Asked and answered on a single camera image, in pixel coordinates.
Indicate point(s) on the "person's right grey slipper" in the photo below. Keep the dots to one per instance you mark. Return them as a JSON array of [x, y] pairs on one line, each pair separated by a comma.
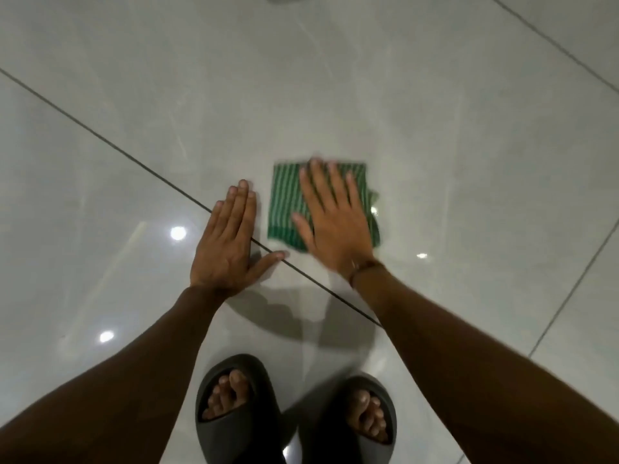
[[333, 430]]

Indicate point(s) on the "person's left hand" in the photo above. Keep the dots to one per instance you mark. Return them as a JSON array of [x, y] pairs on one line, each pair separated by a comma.
[[223, 258]]

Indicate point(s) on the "green striped cleaning cloth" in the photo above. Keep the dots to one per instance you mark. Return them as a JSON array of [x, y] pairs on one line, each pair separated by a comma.
[[285, 202]]

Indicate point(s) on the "person's right middle finger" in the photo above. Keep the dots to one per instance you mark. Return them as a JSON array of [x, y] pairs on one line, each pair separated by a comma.
[[325, 183]]

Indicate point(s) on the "person's left foot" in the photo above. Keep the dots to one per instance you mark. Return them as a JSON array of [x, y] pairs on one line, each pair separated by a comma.
[[227, 393]]

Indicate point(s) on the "person's right little finger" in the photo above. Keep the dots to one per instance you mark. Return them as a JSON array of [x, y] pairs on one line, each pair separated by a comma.
[[355, 193]]

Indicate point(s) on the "person's left little finger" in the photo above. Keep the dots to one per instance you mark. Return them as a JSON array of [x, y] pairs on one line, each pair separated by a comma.
[[212, 219]]

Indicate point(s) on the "person's left grey slipper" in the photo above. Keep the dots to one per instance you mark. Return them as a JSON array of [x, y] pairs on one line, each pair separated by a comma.
[[242, 430]]

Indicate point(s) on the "person's right hand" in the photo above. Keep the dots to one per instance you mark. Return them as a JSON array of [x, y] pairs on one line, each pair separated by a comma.
[[338, 231]]

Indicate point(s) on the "person's right thumb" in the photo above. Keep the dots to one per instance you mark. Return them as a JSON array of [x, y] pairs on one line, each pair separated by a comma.
[[303, 231]]

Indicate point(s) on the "person's right forearm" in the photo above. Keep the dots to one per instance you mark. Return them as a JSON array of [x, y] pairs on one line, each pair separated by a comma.
[[474, 381]]

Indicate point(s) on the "person's left thumb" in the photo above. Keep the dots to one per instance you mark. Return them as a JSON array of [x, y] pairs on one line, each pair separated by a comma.
[[268, 265]]

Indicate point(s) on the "person's grey slipper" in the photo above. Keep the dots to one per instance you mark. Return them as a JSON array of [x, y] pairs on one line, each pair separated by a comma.
[[333, 430], [242, 430]]

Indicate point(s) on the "person's left forearm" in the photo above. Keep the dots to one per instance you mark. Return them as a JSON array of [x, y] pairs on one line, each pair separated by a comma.
[[121, 381]]

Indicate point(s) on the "person's left middle finger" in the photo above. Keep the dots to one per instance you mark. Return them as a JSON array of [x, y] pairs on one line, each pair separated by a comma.
[[238, 207]]

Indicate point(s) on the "person's right foot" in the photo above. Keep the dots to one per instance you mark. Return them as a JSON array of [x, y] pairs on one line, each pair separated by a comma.
[[370, 415]]

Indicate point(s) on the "person's foot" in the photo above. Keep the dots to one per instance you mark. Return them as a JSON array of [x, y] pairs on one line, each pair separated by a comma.
[[370, 415], [227, 393]]

